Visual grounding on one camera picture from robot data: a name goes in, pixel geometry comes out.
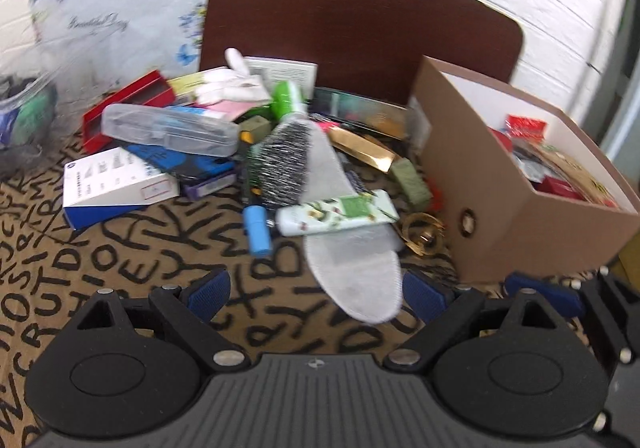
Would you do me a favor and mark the letter printed blanket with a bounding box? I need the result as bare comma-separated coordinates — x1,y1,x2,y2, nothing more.
0,128,640,448

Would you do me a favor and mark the white printed box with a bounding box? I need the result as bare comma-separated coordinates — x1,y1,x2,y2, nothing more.
244,56,319,95

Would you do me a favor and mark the yellow green packet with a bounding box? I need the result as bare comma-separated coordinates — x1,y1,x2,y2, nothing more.
167,71,227,100

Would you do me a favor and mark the dark shiny flat box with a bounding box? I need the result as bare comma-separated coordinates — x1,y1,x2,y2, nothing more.
311,87,417,140

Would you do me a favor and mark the dark brown headboard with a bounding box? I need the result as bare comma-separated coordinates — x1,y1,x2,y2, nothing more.
199,0,525,105

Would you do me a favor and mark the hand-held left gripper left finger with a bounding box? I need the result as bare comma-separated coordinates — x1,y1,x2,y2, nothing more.
62,267,252,372

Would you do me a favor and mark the brown cardboard box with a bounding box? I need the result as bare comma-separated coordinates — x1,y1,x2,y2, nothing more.
411,56,640,285

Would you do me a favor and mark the small blue cylinder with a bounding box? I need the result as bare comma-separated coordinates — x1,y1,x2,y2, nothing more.
243,205,275,257

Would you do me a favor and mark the gold foil packet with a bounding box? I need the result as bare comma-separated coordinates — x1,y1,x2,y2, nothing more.
327,128,399,174

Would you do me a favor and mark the pale green box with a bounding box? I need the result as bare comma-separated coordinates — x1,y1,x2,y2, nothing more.
390,159,434,212

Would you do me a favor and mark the red shiny packet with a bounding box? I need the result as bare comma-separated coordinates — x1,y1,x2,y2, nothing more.
504,114,549,142

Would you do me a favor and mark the purple box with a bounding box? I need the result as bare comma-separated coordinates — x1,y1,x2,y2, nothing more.
180,171,239,201

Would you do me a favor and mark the small olive box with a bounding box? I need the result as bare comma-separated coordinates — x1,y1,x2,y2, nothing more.
239,115,274,145

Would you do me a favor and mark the grey shoe insole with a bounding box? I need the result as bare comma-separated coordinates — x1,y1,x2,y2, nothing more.
299,124,404,325

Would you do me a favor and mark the white and blue box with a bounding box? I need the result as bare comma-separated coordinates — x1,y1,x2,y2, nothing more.
62,147,181,230

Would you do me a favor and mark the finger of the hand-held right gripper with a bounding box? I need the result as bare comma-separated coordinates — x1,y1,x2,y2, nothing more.
597,267,640,329
504,272,635,365

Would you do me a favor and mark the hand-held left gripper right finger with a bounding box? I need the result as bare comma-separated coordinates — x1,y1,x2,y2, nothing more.
382,271,568,374

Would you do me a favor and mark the pink card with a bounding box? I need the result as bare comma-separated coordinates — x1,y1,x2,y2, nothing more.
215,100,262,122

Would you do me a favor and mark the red open box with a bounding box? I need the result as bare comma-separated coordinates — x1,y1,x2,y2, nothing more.
81,70,176,154

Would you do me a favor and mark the white glove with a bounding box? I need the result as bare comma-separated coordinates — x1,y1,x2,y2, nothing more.
195,47,274,108

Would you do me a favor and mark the yellow printed packet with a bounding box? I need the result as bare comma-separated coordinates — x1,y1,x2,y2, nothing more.
537,144,621,206

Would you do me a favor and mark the blue and black box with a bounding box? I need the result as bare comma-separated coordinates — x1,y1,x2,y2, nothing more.
122,143,237,180

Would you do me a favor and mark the white floral cream tube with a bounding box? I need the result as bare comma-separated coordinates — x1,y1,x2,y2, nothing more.
275,189,401,237

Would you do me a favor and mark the black bristle hairbrush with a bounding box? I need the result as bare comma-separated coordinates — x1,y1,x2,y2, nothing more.
245,121,326,210

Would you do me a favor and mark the green bottle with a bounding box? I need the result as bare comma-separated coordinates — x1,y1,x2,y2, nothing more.
271,81,310,123

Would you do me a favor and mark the gold ring keychain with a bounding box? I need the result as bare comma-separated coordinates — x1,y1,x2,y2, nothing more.
400,212,449,259

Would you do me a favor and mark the floral plastic bag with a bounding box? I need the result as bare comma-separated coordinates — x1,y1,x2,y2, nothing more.
27,0,217,96

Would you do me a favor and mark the clear plastic case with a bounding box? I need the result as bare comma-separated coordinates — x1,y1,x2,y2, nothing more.
101,103,241,158

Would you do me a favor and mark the clear plastic bag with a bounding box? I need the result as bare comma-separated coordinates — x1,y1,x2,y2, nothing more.
0,71,62,179

